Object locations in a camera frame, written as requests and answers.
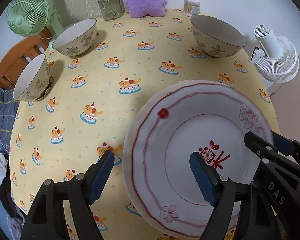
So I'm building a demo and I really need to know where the large floral ceramic bowl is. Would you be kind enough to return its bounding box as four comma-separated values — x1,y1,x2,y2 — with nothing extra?
190,15,247,58

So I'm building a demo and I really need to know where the red pattern white plate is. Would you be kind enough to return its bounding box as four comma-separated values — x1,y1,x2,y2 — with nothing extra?
123,80,273,238

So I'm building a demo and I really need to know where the white standing fan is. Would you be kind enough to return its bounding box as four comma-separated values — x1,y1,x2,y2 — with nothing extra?
250,24,299,83

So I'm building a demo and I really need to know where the cotton swab container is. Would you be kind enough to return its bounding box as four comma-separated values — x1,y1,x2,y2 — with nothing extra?
183,0,200,17

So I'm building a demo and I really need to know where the black fan cable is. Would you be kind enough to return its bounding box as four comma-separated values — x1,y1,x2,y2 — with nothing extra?
250,45,261,62

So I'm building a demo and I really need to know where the green desk fan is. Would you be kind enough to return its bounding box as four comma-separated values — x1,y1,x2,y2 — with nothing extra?
6,0,64,50

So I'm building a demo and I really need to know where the glass jar black lid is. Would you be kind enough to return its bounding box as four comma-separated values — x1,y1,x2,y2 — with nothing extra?
97,0,123,21

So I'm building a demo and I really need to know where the beige door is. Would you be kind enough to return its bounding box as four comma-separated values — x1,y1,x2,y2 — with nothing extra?
268,56,300,141

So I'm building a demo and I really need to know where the orange wooden chair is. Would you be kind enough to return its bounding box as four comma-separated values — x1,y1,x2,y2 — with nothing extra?
0,27,53,88

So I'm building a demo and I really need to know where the yellow patterned tablecloth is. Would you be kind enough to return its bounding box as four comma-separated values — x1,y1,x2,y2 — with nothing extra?
10,10,279,239

